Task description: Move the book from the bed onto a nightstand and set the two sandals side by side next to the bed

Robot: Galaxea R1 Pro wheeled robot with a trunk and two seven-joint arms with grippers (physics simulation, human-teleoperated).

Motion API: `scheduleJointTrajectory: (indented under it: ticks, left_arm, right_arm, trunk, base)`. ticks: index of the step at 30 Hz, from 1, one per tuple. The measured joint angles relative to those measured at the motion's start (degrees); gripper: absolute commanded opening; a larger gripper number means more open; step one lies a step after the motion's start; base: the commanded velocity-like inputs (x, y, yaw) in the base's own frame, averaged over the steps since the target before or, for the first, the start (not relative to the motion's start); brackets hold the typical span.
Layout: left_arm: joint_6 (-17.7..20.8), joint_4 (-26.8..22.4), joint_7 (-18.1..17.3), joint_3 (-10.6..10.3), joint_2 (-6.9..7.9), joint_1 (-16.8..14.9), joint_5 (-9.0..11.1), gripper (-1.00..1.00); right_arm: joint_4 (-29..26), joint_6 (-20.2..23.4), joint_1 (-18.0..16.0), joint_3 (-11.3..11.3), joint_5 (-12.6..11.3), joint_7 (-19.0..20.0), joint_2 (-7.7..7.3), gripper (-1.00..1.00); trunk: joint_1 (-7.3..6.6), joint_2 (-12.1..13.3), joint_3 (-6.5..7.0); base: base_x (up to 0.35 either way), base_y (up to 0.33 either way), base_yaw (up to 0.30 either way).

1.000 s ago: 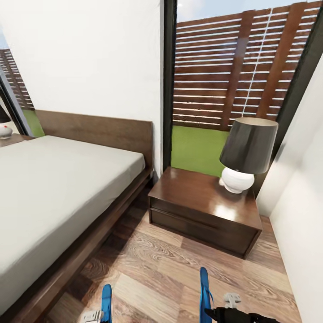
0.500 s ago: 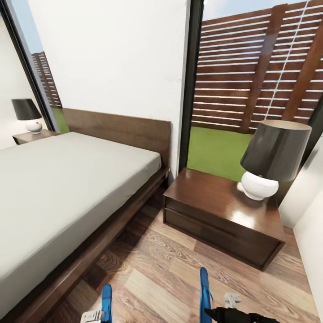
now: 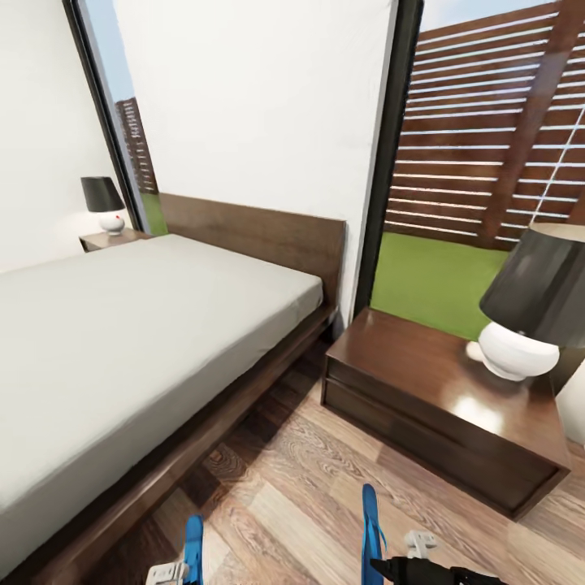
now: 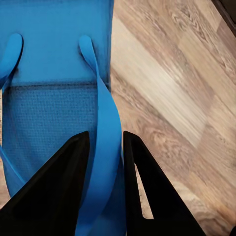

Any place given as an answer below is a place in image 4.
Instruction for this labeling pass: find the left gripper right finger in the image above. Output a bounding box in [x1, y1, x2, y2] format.
[123, 131, 206, 236]

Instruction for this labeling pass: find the sandal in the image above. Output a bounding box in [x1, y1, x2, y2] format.
[0, 0, 126, 236]

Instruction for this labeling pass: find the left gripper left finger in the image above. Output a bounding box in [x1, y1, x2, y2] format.
[0, 131, 90, 236]

